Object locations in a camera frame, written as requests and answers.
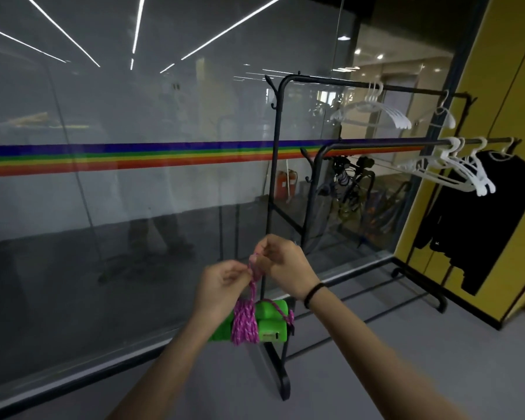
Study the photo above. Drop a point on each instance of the person's right forearm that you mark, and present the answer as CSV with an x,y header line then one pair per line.
x,y
376,363

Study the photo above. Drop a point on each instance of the black wristband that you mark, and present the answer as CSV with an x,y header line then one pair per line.
x,y
314,294

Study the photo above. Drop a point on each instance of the bunch of white hangers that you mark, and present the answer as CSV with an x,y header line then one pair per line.
x,y
378,110
459,170

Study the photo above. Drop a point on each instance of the person's right thumb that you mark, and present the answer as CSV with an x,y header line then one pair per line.
x,y
267,245

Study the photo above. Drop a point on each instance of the person's left forearm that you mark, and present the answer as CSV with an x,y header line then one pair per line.
x,y
170,371

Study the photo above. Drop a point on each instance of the person's left thumb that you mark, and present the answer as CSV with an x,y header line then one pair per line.
x,y
235,266

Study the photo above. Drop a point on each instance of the parked bicycles behind glass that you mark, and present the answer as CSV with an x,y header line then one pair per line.
x,y
363,196

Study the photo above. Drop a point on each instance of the tall black clothes rack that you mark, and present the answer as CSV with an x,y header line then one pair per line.
x,y
276,139

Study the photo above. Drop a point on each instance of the red fire extinguisher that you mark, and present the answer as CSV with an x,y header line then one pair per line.
x,y
285,183

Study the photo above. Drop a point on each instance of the white clothes hanger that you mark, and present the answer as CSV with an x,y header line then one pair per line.
x,y
502,150
442,112

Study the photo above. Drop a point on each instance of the person's right hand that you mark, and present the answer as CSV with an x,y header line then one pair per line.
x,y
288,269

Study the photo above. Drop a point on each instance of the low black clothes rack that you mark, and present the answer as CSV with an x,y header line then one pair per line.
x,y
309,192

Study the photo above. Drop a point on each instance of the black hanging garment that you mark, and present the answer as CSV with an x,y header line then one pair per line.
x,y
477,223

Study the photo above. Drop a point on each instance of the person's left hand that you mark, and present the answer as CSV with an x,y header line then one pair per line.
x,y
214,293

